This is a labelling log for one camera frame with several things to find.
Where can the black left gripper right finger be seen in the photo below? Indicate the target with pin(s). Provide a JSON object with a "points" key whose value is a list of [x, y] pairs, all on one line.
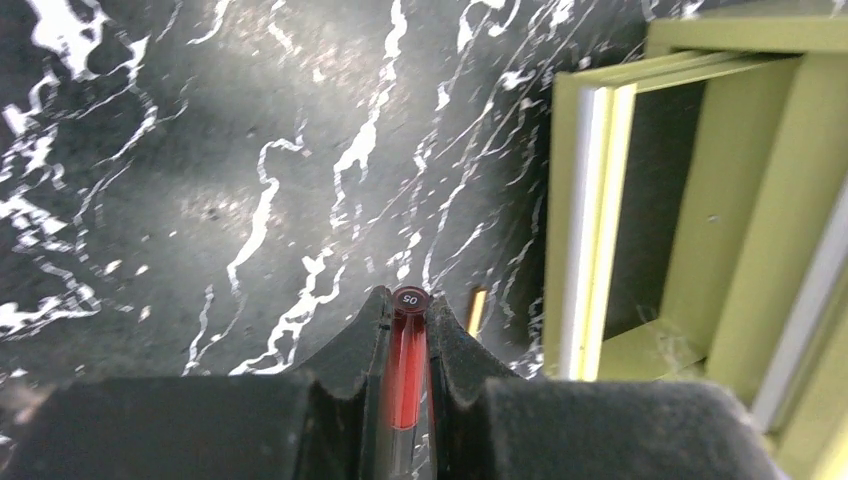
{"points": [[487, 422]]}

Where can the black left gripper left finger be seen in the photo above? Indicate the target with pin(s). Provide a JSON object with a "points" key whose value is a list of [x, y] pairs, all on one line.
{"points": [[325, 418]]}

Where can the thin tan makeup pencil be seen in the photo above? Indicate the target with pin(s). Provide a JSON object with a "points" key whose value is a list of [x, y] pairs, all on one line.
{"points": [[476, 309]]}

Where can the green metal drawer box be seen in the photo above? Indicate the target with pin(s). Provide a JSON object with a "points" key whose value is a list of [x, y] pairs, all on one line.
{"points": [[756, 286]]}

